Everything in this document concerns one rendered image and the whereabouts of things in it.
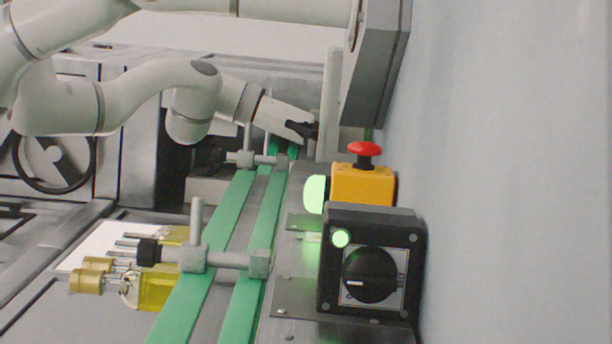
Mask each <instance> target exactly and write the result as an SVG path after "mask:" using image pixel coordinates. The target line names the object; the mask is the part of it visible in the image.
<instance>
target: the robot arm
mask: <svg viewBox="0 0 612 344"><path fill-rule="evenodd" d="M358 4H359V0H15V1H13V2H11V3H8V4H6V5H2V6H0V120H1V119H2V118H3V117H5V116H6V117H7V119H8V121H9V123H10V125H11V127H12V128H13V129H14V131H16V132H17V133H18V134H20V135H23V136H27V137H68V136H110V135H112V134H115V133H116V132H117V131H118V130H119V129H120V128H121V127H122V126H123V125H124V124H125V123H126V122H127V121H128V119H129V118H130V117H131V116H132V115H133V114H134V113H135V111H136V110H137V109H138V108H139V107H140V106H141V105H142V104H143V103H145V102H146V101H147V100H148V99H150V98H151V97H152V96H154V95H155V94H157V93H159V92H161V91H164V90H167V89H170V88H174V90H173V93H172V97H171V100H170V103H169V107H168V112H167V116H166V129H167V131H168V134H169V135H170V137H171V138H172V139H174V140H175V141H177V142H179V143H180V144H186V145H189V144H194V143H197V142H199V141H200V140H201V139H202V138H203V137H204V136H205V135H206V134H207V132H208V130H209V126H210V123H211V119H212V117H213V116H217V117H220V118H223V119H225V120H228V121H230V122H232V123H233V122H234V123H235V124H238V125H240V126H245V123H246V122H252V126H253V125H255V126H258V127H260V128H262V129H264V130H266V131H269V132H271V133H272V134H275V135H277V136H280V137H284V138H286V139H289V140H290V141H292V142H295V143H297V144H300V145H306V144H307V141H308V138H310V139H313V140H315V141H318V140H319V131H320V121H317V120H315V118H314V115H312V114H310V113H308V112H306V111H303V110H300V109H299V108H296V107H294V106H290V105H287V104H285V103H282V102H280V101H278V100H275V99H272V98H269V97H267V96H265V95H264V94H265V91H266V89H265V88H262V87H259V86H255V85H253V84H250V83H248V82H245V81H242V80H240V79H238V78H237V77H235V76H231V75H228V74H226V73H223V72H220V70H219V69H218V68H216V67H215V66H214V65H213V64H211V63H208V62H205V61H202V60H198V59H190V58H172V57H167V58H158V59H154V60H151V61H148V62H145V63H143V64H141V65H138V66H135V67H133V68H131V69H129V70H128V71H126V72H125V73H123V74H122V75H120V76H118V77H116V78H115V79H113V80H111V81H107V82H93V81H90V82H85V81H60V80H58V79H57V77H56V70H55V66H54V61H53V58H52V55H54V54H57V53H59V52H61V51H63V50H65V49H67V48H69V47H71V46H76V45H78V44H80V43H83V42H85V41H87V40H90V39H93V38H96V37H99V36H102V35H104V34H106V33H107V32H108V31H110V30H111V29H112V28H113V27H114V26H115V25H116V24H117V23H118V22H119V21H120V20H122V19H124V18H126V17H128V16H130V15H131V14H132V15H133V14H134V13H136V12H137V11H139V10H141V9H146V10H148V11H149V12H152V13H158V14H168V15H216V16H227V17H236V18H248V19H256V20H265V21H274V22H282V23H292V24H300V25H318V26H327V27H336V28H345V38H346V40H347V41H352V37H353V30H354V28H355V23H356V17H357V11H358Z"/></svg>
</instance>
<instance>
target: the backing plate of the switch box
mask: <svg viewBox="0 0 612 344"><path fill-rule="evenodd" d="M316 292H317V279H314V278H295V277H288V276H276V278H275V284H274V289H273V293H272V299H271V304H270V313H269V317H278V318H287V319H306V320H316V321H325V322H334V323H343V324H353V325H363V326H372V327H382V328H387V329H400V330H410V331H412V326H411V321H406V320H397V319H378V318H368V317H359V316H350V315H340V314H331V313H321V312H318V311H317V310H316Z"/></svg>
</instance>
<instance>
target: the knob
mask: <svg viewBox="0 0 612 344"><path fill-rule="evenodd" d="M397 278H398V270H397V267H396V263H395V261H394V259H393V256H392V255H391V254H390V253H389V252H388V251H386V250H385V249H382V248H379V247H376V246H362V247H358V248H356V249H354V250H353V251H352V252H351V253H349V254H348V256H347V257H346V258H345V260H344V262H343V264H342V283H343V285H344V287H345V288H346V289H347V291H348V292H349V294H350V295H351V296H352V297H353V298H354V299H356V300H358V301H359V302H361V303H365V304H374V303H378V302H382V301H384V300H386V299H387V298H388V297H390V295H391V294H392V293H393V292H397V289H398V279H397Z"/></svg>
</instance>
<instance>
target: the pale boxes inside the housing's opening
mask: <svg viewBox="0 0 612 344"><path fill-rule="evenodd" d="M241 129H242V126H240V125H238V124H235V123H234V122H233V123H232V122H230V121H228V120H225V119H223V118H220V117H217V116H213V117H212V119H211V123H210V126H209V130H208V132H207V134H209V135H219V136H229V137H237V136H238V134H239V133H240V131H241ZM212 168H213V167H197V166H194V167H193V169H192V171H191V172H190V173H189V175H188V176H187V177H186V182H185V195H184V202H185V203H192V198H194V197H203V198H204V205H212V206H218V205H219V203H220V201H221V200H222V199H223V197H224V195H225V193H226V191H227V189H228V188H229V186H230V183H231V181H232V179H233V178H234V177H235V175H236V173H237V170H235V169H226V168H222V169H221V170H220V171H219V173H218V174H217V175H214V176H212V177H198V176H193V175H197V174H201V173H205V172H208V170H210V169H212Z"/></svg>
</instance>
